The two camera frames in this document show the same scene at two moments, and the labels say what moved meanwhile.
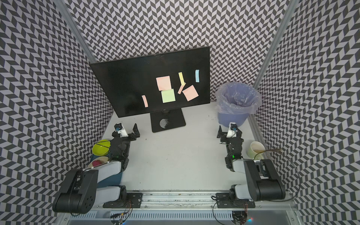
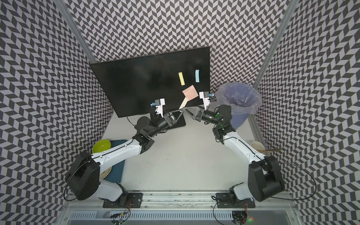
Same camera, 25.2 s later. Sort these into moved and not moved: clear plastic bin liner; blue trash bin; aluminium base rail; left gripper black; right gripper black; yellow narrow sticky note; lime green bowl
Moved: left gripper black; right gripper black
Not moved: yellow narrow sticky note; clear plastic bin liner; lime green bowl; blue trash bin; aluminium base rail
